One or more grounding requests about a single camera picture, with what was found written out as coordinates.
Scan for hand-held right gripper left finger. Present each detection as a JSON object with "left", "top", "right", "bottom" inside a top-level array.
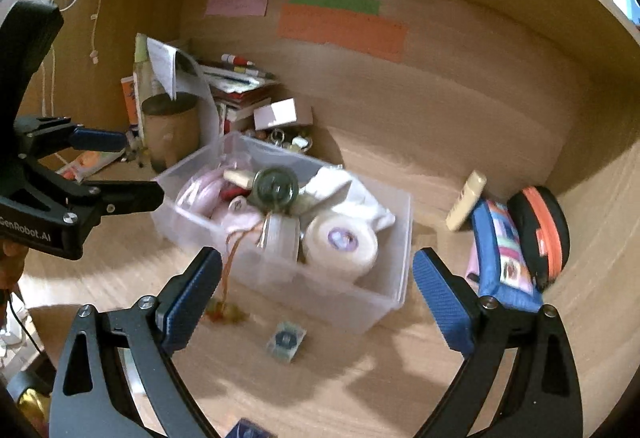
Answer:
[{"left": 47, "top": 246, "right": 223, "bottom": 438}]

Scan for wooden desk hutch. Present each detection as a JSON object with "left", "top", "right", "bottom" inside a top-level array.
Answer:
[{"left": 0, "top": 0, "right": 640, "bottom": 438}]

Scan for pink mesh pouch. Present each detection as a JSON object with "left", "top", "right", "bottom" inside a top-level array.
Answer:
[{"left": 176, "top": 168, "right": 231, "bottom": 219}]

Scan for blue flat packet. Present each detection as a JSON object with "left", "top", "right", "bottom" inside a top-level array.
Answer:
[{"left": 225, "top": 418, "right": 273, "bottom": 438}]

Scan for clear plastic container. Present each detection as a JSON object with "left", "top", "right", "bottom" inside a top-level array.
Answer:
[{"left": 150, "top": 132, "right": 413, "bottom": 335}]

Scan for white cord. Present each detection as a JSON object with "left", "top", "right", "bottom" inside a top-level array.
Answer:
[{"left": 30, "top": 0, "right": 101, "bottom": 119}]

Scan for stack of books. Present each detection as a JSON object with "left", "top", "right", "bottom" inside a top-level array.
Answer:
[{"left": 200, "top": 60, "right": 278, "bottom": 121}]

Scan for green paper note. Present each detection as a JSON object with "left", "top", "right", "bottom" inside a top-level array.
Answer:
[{"left": 291, "top": 0, "right": 382, "bottom": 16}]

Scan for blue patterned pencil case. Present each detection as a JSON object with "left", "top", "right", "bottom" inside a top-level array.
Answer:
[{"left": 465, "top": 199, "right": 545, "bottom": 323}]

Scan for white bead string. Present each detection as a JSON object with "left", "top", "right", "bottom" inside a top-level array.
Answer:
[{"left": 90, "top": 0, "right": 108, "bottom": 63}]

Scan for orange and white glue tube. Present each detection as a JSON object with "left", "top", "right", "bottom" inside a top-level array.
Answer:
[{"left": 60, "top": 150, "right": 126, "bottom": 183}]

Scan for black pouch with orange zip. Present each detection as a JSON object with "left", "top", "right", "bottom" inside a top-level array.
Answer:
[{"left": 507, "top": 186, "right": 571, "bottom": 291}]

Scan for translucent jar with white lid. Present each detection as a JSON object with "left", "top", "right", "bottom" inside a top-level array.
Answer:
[{"left": 260, "top": 213, "right": 301, "bottom": 261}]

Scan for white drawstring pouch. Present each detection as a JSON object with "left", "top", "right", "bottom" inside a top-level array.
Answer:
[{"left": 300, "top": 167, "right": 396, "bottom": 231}]

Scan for small cream tube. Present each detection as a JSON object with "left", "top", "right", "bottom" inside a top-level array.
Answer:
[{"left": 223, "top": 169, "right": 258, "bottom": 189}]

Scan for tall clear bottle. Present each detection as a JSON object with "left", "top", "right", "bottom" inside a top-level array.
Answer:
[{"left": 132, "top": 34, "right": 156, "bottom": 119}]

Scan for small teal packet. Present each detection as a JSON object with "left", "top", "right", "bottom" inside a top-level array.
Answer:
[{"left": 266, "top": 320, "right": 307, "bottom": 361}]

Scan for small trinkets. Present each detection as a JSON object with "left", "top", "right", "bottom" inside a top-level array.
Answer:
[{"left": 125, "top": 130, "right": 151, "bottom": 169}]

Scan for brown cylinder holder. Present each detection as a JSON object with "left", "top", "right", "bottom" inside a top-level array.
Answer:
[{"left": 141, "top": 94, "right": 202, "bottom": 169}]

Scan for pile of key rings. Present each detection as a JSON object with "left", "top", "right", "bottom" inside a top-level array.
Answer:
[{"left": 245, "top": 128, "right": 313, "bottom": 153}]

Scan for white paper receipt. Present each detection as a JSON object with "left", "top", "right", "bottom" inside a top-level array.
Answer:
[{"left": 146, "top": 38, "right": 221, "bottom": 139}]

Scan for pale pink round case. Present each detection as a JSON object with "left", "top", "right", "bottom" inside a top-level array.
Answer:
[{"left": 212, "top": 198, "right": 263, "bottom": 235}]

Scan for orange paper note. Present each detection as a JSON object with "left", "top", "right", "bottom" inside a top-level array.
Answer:
[{"left": 276, "top": 4, "right": 408, "bottom": 63}]

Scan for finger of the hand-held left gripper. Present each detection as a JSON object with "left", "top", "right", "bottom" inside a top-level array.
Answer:
[
  {"left": 14, "top": 116, "right": 128, "bottom": 161},
  {"left": 25, "top": 160, "right": 165, "bottom": 219}
]

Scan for dark green bottle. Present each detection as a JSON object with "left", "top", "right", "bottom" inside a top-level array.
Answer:
[{"left": 250, "top": 167, "right": 300, "bottom": 211}]

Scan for yellow tassel charm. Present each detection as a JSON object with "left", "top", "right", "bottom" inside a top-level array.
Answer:
[{"left": 205, "top": 230, "right": 251, "bottom": 325}]

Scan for small white box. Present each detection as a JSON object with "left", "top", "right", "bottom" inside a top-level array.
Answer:
[{"left": 253, "top": 98, "right": 313, "bottom": 131}]

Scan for orange card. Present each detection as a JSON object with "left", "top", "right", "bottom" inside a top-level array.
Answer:
[{"left": 121, "top": 76, "right": 141, "bottom": 126}]

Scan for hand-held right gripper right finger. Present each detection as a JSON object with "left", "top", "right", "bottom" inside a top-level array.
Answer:
[{"left": 412, "top": 248, "right": 585, "bottom": 438}]

